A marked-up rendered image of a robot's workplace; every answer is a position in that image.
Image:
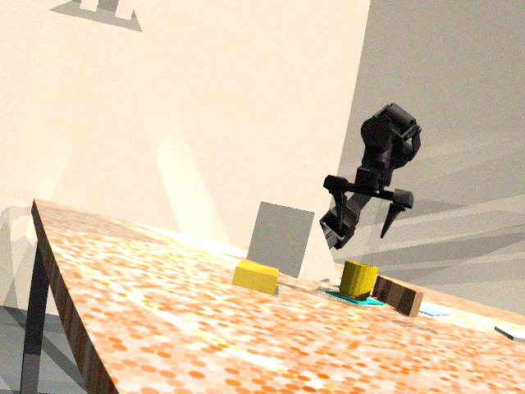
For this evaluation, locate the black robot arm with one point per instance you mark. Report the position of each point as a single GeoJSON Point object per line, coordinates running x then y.
{"type": "Point", "coordinates": [385, 135]}

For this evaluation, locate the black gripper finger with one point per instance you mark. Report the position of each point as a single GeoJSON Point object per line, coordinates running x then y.
{"type": "Point", "coordinates": [393, 211]}
{"type": "Point", "coordinates": [340, 201]}

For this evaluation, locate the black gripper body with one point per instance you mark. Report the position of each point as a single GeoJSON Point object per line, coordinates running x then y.
{"type": "Point", "coordinates": [340, 184]}

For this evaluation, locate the cream flat square tile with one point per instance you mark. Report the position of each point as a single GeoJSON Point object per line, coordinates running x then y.
{"type": "Point", "coordinates": [514, 335]}

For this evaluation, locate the yellow cup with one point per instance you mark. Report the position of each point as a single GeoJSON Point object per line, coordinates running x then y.
{"type": "Point", "coordinates": [357, 280]}

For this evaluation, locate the yellow rectangular block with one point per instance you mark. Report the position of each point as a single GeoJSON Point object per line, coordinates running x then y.
{"type": "Point", "coordinates": [256, 277]}

